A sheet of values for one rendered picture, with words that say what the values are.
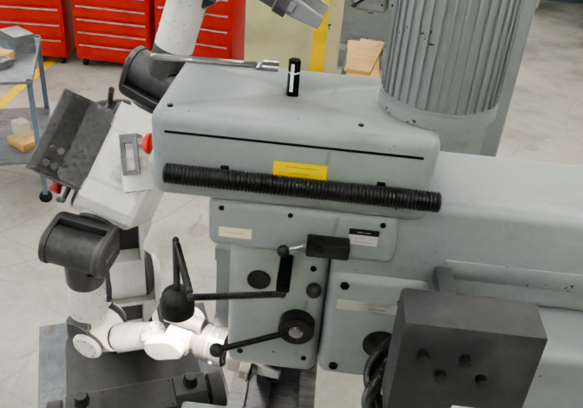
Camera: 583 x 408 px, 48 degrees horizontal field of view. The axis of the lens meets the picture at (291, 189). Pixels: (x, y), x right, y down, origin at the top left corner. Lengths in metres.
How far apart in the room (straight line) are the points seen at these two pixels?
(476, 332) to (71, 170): 0.95
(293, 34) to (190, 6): 1.48
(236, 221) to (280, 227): 0.08
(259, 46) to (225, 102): 1.87
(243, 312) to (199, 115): 0.43
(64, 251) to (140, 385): 0.93
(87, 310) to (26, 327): 1.88
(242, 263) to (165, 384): 1.18
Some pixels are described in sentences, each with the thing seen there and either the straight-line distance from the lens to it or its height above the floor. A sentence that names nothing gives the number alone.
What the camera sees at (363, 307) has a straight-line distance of 1.24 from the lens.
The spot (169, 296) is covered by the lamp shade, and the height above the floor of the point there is 1.45.
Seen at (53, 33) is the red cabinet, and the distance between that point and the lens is 6.51.
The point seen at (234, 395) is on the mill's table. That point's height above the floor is 0.95.
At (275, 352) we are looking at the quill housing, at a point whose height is 1.36.
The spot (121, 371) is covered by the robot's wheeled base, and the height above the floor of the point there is 0.57.
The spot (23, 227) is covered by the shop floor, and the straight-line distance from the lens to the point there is 4.24.
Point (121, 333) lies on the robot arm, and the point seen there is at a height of 1.18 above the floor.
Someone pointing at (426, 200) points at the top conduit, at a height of 1.80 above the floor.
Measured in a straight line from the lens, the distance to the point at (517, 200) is 1.19.
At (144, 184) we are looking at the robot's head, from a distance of 1.41.
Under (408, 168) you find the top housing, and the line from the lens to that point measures 1.06.
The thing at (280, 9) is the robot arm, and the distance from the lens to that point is 1.14.
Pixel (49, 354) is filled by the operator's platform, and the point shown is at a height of 0.40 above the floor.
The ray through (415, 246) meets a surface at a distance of 1.17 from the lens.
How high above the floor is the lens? 2.33
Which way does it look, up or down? 31 degrees down
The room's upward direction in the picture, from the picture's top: 5 degrees clockwise
